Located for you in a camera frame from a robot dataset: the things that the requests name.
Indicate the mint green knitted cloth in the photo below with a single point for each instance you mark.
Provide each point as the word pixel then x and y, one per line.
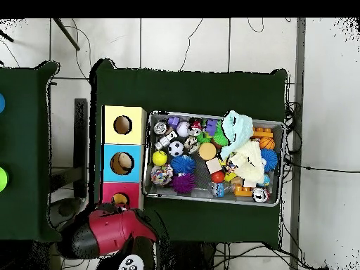
pixel 236 130

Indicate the cream knitted cloth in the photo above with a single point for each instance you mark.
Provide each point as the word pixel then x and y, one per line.
pixel 247 163

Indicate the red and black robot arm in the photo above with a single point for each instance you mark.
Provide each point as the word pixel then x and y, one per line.
pixel 109 233

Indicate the shallow clear mesh bin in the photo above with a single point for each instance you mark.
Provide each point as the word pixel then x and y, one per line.
pixel 214 197

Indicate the wooden box with three holes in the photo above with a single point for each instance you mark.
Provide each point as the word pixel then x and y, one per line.
pixel 122 163

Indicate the small soccer ball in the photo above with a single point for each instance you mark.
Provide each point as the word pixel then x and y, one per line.
pixel 176 148

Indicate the small blue spiky ball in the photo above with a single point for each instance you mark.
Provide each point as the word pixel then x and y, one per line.
pixel 183 164

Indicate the yellow smiley ball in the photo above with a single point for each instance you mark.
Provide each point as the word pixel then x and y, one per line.
pixel 159 158

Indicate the tan round wooden disc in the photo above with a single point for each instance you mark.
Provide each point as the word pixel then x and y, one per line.
pixel 207 151

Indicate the purple spiky toy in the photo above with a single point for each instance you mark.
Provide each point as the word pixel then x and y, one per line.
pixel 184 183

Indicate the tan wooden block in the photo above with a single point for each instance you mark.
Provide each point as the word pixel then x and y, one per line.
pixel 214 165

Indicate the large blue toy brick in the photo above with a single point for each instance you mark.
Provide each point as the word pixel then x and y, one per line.
pixel 211 126

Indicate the dark green table cloth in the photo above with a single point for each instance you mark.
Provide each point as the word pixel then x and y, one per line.
pixel 185 90

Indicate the orange toy basketball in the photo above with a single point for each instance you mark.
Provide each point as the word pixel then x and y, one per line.
pixel 267 143

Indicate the silver topped dark can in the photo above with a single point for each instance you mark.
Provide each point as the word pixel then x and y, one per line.
pixel 260 194

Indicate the green side table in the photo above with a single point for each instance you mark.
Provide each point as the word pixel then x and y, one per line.
pixel 25 152

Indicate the black tripod leg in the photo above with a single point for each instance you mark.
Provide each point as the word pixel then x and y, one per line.
pixel 66 34

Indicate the green disc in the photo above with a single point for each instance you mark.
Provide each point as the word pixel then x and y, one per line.
pixel 1 179

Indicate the blue disc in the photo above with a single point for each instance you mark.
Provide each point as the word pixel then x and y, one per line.
pixel 1 103

